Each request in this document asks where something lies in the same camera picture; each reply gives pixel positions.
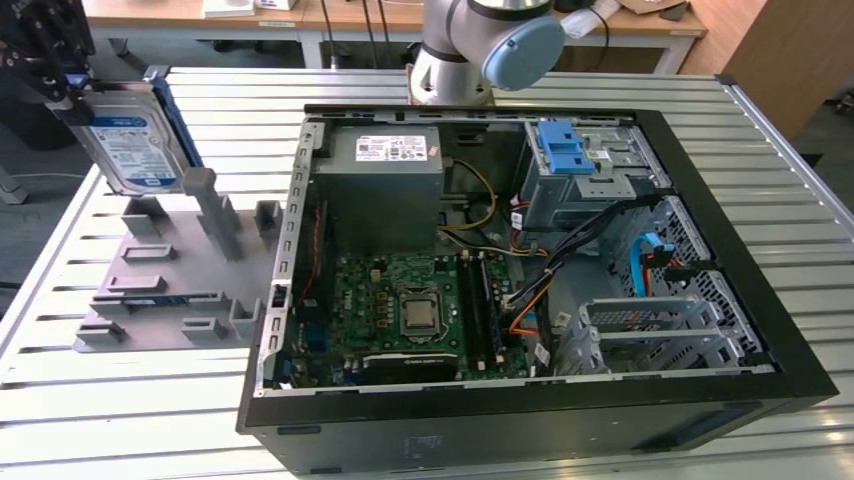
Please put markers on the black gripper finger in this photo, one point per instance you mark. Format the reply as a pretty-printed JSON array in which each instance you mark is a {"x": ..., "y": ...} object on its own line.
[
  {"x": 67, "y": 30},
  {"x": 40, "y": 75}
]

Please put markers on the hard disk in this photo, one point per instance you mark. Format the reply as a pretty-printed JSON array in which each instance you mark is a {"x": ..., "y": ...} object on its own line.
[{"x": 134, "y": 140}]

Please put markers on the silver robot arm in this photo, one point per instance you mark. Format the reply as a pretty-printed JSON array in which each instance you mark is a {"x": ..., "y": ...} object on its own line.
[{"x": 454, "y": 30}]

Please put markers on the metal disk bay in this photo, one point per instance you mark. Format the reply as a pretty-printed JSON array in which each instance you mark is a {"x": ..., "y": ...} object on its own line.
[{"x": 654, "y": 334}]

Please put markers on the wooden top desk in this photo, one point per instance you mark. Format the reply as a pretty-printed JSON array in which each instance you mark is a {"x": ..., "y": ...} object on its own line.
[
  {"x": 147, "y": 19},
  {"x": 667, "y": 27}
]

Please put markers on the grey metal stand foot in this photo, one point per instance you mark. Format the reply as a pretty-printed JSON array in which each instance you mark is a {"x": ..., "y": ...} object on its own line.
[{"x": 15, "y": 195}]

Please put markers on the small white printed box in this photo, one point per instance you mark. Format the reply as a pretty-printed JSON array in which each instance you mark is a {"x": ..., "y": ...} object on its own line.
[{"x": 276, "y": 4}]

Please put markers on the RAM stick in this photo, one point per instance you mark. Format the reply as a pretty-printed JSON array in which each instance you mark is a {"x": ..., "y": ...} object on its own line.
[{"x": 160, "y": 302}]

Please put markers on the grey parts rack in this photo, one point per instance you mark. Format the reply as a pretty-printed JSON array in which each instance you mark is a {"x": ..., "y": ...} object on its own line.
[{"x": 180, "y": 300}]

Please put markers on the black plastic card retainer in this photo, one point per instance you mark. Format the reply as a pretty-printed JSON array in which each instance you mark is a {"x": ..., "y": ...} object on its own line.
[{"x": 279, "y": 295}]

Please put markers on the grey power supply unit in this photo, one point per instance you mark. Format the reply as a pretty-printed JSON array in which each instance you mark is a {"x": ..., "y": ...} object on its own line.
[{"x": 380, "y": 200}]

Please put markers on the green motherboard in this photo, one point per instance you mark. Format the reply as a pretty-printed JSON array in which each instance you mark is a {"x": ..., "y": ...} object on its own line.
[{"x": 374, "y": 280}]

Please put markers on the silver CPU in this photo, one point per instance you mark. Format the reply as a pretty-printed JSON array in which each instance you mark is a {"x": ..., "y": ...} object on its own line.
[{"x": 419, "y": 312}]

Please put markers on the blue plastic drive latch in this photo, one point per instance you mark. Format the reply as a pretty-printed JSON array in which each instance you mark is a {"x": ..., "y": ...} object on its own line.
[{"x": 561, "y": 137}]

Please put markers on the CPU socket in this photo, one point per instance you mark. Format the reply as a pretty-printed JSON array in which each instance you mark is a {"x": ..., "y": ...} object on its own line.
[{"x": 427, "y": 339}]

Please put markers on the black graphics card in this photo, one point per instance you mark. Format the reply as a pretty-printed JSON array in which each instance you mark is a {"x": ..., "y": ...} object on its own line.
[{"x": 407, "y": 367}]

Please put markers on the metal optical drive cage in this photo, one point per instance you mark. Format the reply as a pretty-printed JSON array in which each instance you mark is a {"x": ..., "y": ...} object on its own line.
[{"x": 554, "y": 200}]

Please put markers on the brown cardboard piece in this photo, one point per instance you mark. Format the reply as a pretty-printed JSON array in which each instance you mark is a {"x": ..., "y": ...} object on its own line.
[{"x": 647, "y": 6}]

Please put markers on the black PC case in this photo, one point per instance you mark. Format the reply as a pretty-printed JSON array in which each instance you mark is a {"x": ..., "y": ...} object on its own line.
[{"x": 467, "y": 435}]

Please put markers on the wooden cabinet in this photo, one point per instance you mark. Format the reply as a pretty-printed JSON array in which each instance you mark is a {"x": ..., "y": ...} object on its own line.
[{"x": 787, "y": 60}]

